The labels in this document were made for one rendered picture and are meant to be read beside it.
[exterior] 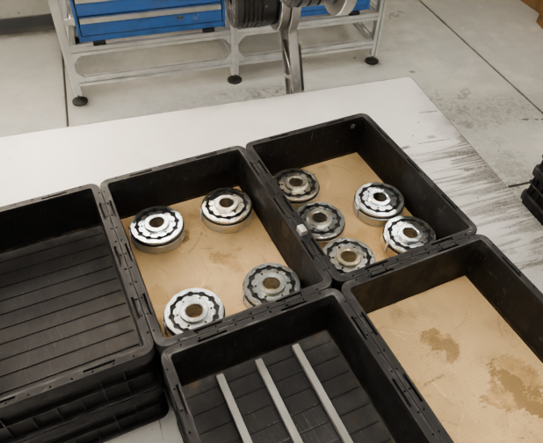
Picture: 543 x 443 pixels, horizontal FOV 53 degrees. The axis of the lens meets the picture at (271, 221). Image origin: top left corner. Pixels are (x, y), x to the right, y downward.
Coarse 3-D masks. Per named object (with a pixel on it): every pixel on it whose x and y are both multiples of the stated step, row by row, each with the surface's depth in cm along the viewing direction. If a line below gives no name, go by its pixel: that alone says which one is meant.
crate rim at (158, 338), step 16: (192, 160) 108; (128, 176) 105; (144, 176) 106; (256, 176) 106; (272, 192) 103; (112, 208) 100; (112, 224) 96; (288, 224) 97; (304, 240) 94; (128, 256) 91; (320, 272) 90; (144, 288) 86; (304, 288) 87; (320, 288) 87; (144, 304) 84; (272, 304) 85; (224, 320) 83; (240, 320) 83; (160, 336) 80; (176, 336) 80; (192, 336) 81; (160, 352) 81
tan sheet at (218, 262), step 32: (128, 224) 110; (192, 224) 110; (256, 224) 110; (160, 256) 104; (192, 256) 104; (224, 256) 104; (256, 256) 105; (160, 288) 99; (224, 288) 99; (160, 320) 94
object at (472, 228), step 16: (304, 128) 117; (320, 128) 117; (256, 144) 113; (256, 160) 109; (288, 208) 100; (304, 224) 97; (464, 224) 99; (448, 240) 95; (320, 256) 92; (400, 256) 92; (336, 272) 90; (352, 272) 90; (368, 272) 90; (336, 288) 90
